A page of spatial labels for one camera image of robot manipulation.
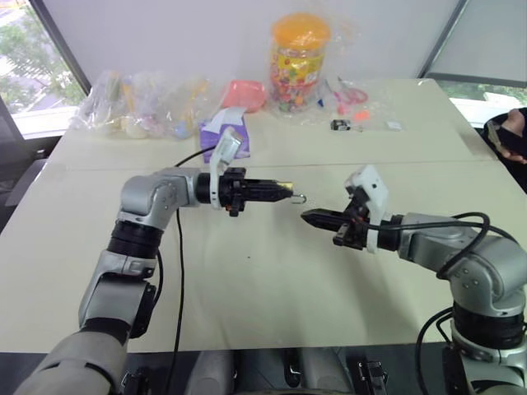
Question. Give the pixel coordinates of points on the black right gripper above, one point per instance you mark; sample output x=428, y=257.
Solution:
x=353, y=228

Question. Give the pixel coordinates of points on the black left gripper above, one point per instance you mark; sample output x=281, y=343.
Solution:
x=235, y=188

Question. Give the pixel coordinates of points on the small metal hook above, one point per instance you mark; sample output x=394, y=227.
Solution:
x=288, y=188

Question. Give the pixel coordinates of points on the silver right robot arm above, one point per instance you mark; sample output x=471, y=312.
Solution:
x=486, y=271

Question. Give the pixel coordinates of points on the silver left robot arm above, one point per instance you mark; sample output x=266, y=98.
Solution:
x=140, y=193

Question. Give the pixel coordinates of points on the bystander bare hand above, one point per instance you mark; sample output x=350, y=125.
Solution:
x=516, y=119

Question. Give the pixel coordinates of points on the purple tissue box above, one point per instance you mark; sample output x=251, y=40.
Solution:
x=214, y=138

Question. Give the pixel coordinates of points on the pink plastic bag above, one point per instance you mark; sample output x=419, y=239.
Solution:
x=246, y=95

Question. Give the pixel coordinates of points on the small orange plastic piece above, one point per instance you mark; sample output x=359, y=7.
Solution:
x=361, y=116

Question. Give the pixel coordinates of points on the candy jar with orange lid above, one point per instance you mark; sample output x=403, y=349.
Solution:
x=299, y=70

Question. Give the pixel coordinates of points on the clear bag of pastel toys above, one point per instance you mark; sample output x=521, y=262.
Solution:
x=173, y=107

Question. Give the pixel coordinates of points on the grey rounded robot leg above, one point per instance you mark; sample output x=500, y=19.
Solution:
x=321, y=370
x=214, y=372

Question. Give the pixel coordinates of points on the clear bag of yellow toys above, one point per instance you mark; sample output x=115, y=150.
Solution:
x=103, y=103

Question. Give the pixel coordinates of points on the bystander dark clothing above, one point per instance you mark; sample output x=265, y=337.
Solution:
x=508, y=142

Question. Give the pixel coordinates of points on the dark office chair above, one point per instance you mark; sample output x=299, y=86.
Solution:
x=24, y=181

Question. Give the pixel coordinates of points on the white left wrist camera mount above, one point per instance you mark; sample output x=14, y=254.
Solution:
x=225, y=150

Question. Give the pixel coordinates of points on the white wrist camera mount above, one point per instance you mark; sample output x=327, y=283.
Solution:
x=376, y=191
x=225, y=150

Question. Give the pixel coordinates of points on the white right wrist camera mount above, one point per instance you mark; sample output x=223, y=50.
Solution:
x=376, y=191

